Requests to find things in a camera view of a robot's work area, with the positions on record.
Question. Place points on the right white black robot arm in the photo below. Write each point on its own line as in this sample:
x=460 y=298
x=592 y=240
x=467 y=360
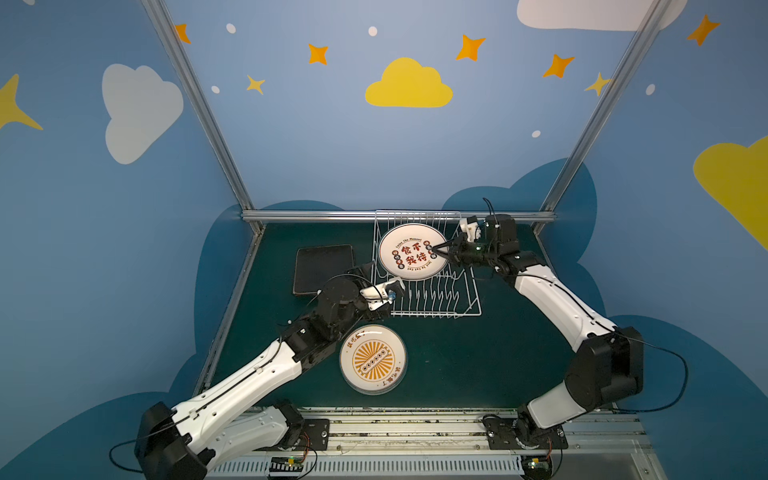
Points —
x=609 y=361

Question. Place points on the right aluminium frame post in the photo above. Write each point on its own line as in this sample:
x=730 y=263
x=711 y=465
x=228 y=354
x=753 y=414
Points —
x=641 y=42

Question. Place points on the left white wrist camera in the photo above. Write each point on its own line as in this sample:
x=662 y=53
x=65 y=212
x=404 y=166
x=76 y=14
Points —
x=384 y=294

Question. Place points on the right small circuit board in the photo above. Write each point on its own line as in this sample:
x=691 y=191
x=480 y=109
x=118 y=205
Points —
x=536 y=468

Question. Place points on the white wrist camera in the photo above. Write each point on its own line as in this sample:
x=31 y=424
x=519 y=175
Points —
x=471 y=228
x=384 y=294

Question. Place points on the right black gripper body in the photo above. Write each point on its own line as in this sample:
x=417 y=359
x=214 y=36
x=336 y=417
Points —
x=459 y=248

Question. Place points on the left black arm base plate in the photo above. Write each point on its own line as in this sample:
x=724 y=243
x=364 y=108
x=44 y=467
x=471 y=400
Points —
x=309 y=434

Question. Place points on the left small circuit board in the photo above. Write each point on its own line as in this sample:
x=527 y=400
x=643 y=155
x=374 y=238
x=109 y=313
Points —
x=285 y=467

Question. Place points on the rear aluminium frame rail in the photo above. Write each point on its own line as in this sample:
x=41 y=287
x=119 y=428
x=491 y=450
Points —
x=354 y=216

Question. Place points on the small circuit board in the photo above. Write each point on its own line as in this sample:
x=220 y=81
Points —
x=536 y=468
x=285 y=467

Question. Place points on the front aluminium rail bed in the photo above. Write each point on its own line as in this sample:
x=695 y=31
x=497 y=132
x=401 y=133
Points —
x=451 y=443

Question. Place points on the aluminium frame post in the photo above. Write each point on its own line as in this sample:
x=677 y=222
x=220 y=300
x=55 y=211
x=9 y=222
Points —
x=161 y=20
x=641 y=42

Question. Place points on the white round plate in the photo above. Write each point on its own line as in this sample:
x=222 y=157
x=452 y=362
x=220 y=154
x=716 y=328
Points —
x=406 y=251
x=373 y=360

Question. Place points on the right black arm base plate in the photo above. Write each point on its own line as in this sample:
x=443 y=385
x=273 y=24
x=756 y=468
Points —
x=506 y=433

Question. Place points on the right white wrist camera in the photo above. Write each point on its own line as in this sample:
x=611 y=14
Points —
x=471 y=228

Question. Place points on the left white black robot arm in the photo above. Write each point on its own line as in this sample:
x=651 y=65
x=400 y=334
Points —
x=194 y=437

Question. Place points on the white wire dish rack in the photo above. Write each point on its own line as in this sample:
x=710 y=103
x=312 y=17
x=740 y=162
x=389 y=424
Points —
x=452 y=293

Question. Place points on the left aluminium frame post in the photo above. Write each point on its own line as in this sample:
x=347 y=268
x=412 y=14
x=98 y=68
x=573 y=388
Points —
x=161 y=20

